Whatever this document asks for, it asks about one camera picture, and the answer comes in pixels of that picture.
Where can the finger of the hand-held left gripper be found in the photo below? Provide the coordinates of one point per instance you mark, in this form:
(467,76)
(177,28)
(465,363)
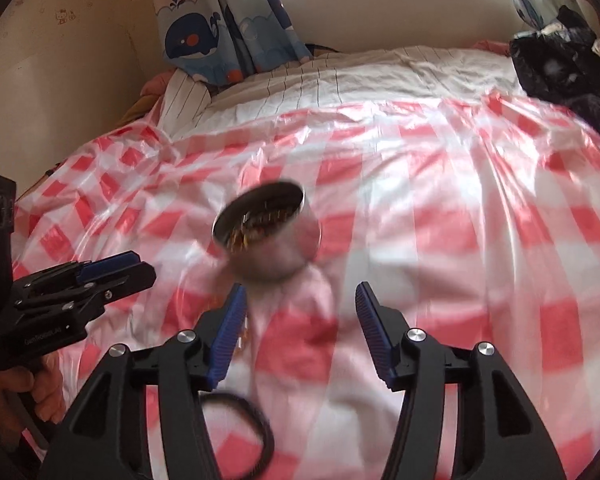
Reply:
(107,266)
(130,280)

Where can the round metal tin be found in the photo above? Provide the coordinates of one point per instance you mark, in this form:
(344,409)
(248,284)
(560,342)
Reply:
(280,255)

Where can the red white checkered plastic sheet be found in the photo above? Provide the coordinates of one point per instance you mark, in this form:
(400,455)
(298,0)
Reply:
(455,235)

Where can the orange pink cloth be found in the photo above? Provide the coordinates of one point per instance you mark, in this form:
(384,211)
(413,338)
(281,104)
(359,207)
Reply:
(147,95)

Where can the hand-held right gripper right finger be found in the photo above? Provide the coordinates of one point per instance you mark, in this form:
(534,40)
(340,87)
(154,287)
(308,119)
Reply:
(371,322)

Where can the person's left hand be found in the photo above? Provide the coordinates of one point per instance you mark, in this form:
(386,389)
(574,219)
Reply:
(0,395)

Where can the black plastic bag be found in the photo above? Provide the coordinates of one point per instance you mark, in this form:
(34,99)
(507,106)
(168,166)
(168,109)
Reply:
(565,70)

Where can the white striped bedsheet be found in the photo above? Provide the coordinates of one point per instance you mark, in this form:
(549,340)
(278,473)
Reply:
(360,80)

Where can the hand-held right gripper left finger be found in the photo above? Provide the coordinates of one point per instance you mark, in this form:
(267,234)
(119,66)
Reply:
(232,322)

